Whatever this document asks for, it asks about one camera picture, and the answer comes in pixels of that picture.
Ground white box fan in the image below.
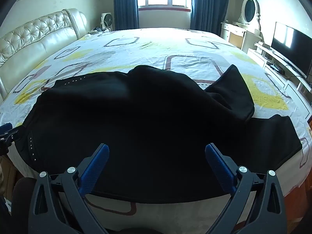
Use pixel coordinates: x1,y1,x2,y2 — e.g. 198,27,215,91
100,12,114,31

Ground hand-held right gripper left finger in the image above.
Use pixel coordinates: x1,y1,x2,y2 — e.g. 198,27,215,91
28,143,110,234

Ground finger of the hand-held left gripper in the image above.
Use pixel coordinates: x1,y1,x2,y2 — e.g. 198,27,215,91
0,123,19,155

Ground cream dressing table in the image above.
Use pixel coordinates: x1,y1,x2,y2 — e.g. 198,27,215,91
221,21,265,54

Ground black pants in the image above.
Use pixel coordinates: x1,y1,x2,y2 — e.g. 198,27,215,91
18,65,303,204

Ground black flat television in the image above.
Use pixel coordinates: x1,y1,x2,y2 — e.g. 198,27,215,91
270,22,312,78

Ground printed white bed sheet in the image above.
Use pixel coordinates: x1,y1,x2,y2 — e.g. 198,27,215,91
0,28,312,227

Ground cream tufted leather headboard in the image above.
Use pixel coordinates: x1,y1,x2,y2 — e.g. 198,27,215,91
0,8,89,101

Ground white television stand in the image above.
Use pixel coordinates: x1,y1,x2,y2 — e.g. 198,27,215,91
247,41,312,99

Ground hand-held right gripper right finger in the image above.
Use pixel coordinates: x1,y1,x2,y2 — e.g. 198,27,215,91
205,143,285,234

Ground white oval vanity mirror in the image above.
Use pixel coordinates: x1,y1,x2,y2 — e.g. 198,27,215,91
238,0,262,30

